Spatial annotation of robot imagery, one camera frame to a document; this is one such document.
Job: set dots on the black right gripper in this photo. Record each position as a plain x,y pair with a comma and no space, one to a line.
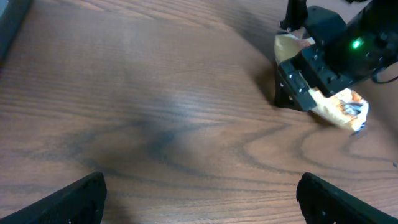
296,76

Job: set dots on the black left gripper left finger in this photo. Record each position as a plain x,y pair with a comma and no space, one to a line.
81,202

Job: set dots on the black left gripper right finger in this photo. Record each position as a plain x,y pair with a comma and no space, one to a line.
321,202

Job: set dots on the yellow snack bag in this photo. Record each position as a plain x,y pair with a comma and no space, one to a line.
346,109

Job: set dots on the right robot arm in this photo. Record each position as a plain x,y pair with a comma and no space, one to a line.
343,54

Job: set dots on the grey plastic shopping basket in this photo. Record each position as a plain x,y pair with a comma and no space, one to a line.
12,14

